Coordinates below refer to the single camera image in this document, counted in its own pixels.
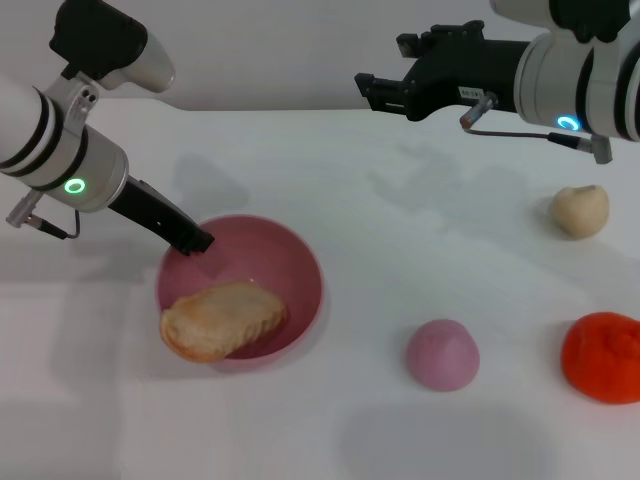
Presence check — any left arm connector cable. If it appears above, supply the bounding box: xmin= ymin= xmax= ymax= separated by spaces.
xmin=5 ymin=194 xmax=82 ymax=240

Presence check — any right arm connector cable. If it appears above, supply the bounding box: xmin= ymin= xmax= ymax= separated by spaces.
xmin=458 ymin=92 xmax=614 ymax=165

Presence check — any arm connector cable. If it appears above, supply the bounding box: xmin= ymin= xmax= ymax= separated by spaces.
xmin=5 ymin=194 xmax=82 ymax=240
xmin=458 ymin=92 xmax=614 ymax=165

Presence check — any orange striped long bread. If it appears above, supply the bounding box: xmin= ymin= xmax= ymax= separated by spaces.
xmin=159 ymin=281 xmax=290 ymax=362

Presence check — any beige round bun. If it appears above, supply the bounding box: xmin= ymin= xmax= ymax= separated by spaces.
xmin=551 ymin=183 xmax=611 ymax=240

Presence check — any orange-red round bun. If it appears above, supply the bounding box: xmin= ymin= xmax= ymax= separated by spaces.
xmin=560 ymin=311 xmax=640 ymax=405

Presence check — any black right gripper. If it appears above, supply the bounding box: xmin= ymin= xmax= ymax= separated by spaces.
xmin=353 ymin=20 xmax=531 ymax=123

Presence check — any pink round bun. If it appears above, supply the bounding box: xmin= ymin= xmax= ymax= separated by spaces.
xmin=405 ymin=318 xmax=481 ymax=393

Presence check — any pink plastic bowl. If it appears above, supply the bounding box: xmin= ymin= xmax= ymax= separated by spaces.
xmin=156 ymin=214 xmax=325 ymax=374

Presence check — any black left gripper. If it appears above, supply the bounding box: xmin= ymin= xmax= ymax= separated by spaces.
xmin=107 ymin=177 xmax=216 ymax=258

